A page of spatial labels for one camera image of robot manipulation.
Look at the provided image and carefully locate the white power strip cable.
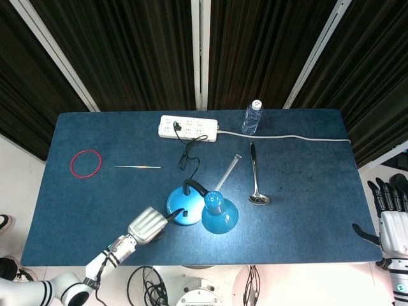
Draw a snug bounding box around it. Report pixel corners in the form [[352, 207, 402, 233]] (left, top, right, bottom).
[[217, 126, 351, 143]]

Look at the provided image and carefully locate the blue desk lamp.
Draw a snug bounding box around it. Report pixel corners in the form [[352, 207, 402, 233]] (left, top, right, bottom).
[[166, 178, 240, 235]]

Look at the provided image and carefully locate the black and white shoe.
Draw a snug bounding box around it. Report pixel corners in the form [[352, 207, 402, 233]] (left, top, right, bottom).
[[0, 254, 38, 283], [0, 214, 17, 237]]

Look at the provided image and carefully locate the white power strip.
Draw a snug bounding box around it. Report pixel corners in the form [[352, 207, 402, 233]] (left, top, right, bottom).
[[157, 115, 219, 143]]

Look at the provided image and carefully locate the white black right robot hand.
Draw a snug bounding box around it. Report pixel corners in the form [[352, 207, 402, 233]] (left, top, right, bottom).
[[351, 173, 408, 258]]

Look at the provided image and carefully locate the metal ladle with black handle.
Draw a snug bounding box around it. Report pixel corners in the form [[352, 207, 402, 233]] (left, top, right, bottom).
[[248, 142, 271, 205]]

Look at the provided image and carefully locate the clear plastic water bottle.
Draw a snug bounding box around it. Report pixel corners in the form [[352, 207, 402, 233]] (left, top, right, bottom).
[[241, 99, 265, 136]]

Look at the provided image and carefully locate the blue table cloth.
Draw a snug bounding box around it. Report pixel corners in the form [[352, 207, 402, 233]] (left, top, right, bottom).
[[19, 108, 383, 267]]

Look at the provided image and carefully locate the clear glass tube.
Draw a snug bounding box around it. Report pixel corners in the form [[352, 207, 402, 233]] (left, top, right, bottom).
[[214, 154, 243, 193]]

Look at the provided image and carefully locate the thin metal rod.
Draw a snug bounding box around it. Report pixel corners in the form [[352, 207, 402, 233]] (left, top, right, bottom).
[[113, 164, 162, 170]]

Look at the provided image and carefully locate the dark brown curtain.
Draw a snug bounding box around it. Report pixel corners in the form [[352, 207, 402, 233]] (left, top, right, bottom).
[[207, 0, 339, 110], [0, 0, 91, 161], [291, 0, 408, 169], [30, 0, 196, 112]]

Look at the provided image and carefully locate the red rubber ring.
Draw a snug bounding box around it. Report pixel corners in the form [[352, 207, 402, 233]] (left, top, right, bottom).
[[70, 149, 103, 178]]

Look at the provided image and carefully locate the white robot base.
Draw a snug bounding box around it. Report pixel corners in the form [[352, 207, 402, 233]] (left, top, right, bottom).
[[174, 276, 224, 306]]

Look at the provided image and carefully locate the black floor cable bundle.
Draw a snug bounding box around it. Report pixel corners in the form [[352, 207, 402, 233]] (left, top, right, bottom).
[[126, 265, 170, 306], [243, 265, 263, 306]]

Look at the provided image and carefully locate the black power cable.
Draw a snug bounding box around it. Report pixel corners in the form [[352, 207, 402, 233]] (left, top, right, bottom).
[[173, 121, 209, 186]]

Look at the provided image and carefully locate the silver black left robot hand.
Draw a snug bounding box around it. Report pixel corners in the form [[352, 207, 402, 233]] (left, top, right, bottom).
[[127, 206, 186, 245]]

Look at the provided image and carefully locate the white frame post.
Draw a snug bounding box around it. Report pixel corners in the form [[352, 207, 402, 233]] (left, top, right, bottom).
[[9, 0, 101, 113], [190, 0, 212, 111], [282, 0, 353, 110]]

